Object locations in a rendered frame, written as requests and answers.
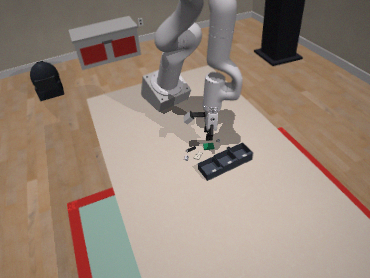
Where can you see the beige domino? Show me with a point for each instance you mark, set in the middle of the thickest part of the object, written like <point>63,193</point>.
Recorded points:
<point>198,155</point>

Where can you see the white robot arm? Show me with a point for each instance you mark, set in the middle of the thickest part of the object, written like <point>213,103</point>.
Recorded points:
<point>176,47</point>

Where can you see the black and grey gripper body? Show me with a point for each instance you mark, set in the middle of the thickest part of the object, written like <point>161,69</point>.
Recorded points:
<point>211,118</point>

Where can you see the dark grey rack of bins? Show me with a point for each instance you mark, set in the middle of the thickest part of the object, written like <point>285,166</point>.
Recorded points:
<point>225,161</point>

